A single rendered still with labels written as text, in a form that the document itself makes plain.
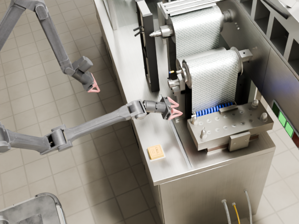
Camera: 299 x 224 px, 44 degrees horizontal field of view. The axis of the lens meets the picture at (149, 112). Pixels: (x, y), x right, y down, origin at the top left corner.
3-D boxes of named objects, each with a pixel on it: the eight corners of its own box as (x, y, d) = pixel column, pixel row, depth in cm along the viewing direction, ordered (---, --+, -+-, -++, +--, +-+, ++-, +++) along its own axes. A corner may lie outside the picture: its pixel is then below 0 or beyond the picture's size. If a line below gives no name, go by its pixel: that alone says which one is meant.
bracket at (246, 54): (237, 54, 182) (237, 50, 181) (248, 50, 183) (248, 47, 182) (241, 60, 179) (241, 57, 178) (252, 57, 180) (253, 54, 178)
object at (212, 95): (191, 113, 193) (191, 88, 179) (233, 101, 196) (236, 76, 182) (191, 113, 193) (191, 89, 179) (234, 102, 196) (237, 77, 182)
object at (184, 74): (182, 82, 184) (179, 67, 183) (186, 81, 184) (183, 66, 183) (186, 83, 176) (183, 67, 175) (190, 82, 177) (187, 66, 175)
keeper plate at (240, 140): (228, 148, 190) (229, 135, 182) (246, 143, 191) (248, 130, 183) (230, 152, 189) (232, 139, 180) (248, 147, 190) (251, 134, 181)
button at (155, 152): (147, 150, 195) (147, 147, 193) (160, 146, 196) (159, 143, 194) (151, 160, 191) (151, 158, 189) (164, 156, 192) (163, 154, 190)
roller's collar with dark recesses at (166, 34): (159, 34, 193) (158, 24, 189) (170, 31, 194) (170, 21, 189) (163, 41, 189) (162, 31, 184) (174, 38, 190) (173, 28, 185)
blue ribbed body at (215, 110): (194, 114, 194) (194, 110, 191) (232, 104, 196) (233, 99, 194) (196, 119, 192) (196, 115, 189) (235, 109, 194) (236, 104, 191)
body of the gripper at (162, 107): (166, 120, 182) (153, 118, 179) (160, 105, 189) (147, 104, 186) (171, 110, 178) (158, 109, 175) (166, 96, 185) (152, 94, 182)
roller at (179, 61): (175, 70, 201) (175, 54, 192) (220, 59, 204) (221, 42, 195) (183, 85, 194) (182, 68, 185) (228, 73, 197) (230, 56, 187)
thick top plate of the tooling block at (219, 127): (187, 126, 194) (187, 119, 190) (257, 107, 198) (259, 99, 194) (197, 150, 184) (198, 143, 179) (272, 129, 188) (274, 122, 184)
